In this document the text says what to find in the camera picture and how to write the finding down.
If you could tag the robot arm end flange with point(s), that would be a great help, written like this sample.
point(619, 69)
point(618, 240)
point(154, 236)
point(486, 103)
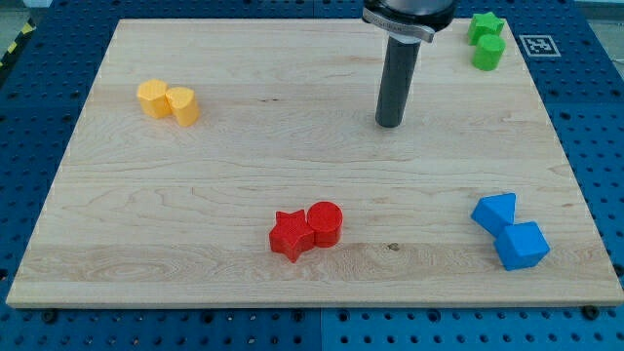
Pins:
point(410, 21)

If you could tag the red cylinder block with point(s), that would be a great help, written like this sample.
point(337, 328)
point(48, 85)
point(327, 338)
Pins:
point(325, 218)

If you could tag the red star block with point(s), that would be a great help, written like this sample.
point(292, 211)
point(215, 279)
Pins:
point(291, 235)

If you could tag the wooden board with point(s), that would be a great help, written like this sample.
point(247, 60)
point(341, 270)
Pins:
point(145, 213)

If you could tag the dark grey cylindrical pointer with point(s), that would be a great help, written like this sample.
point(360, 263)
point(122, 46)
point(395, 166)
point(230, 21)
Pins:
point(398, 68)

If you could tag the yellow heart block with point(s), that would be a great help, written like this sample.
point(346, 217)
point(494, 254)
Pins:
point(184, 105)

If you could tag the yellow hexagon block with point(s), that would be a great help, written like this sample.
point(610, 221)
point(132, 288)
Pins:
point(151, 95)

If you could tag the blue triangle block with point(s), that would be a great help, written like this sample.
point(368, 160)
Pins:
point(495, 212)

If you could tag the green cylinder block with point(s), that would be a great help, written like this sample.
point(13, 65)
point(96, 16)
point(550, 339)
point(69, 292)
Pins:
point(488, 53)

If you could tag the blue cube block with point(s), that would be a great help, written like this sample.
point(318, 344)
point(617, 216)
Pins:
point(521, 246)

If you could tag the green star block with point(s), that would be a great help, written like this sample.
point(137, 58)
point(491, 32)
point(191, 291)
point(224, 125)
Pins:
point(484, 24)

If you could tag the white fiducial marker tag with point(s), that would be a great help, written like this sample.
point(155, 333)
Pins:
point(539, 46)

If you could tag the black bolt front right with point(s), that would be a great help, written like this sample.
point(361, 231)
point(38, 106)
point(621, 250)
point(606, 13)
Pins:
point(590, 312)

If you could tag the yellow black hazard tape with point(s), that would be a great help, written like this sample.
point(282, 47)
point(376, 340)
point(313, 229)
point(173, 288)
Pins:
point(18, 44)

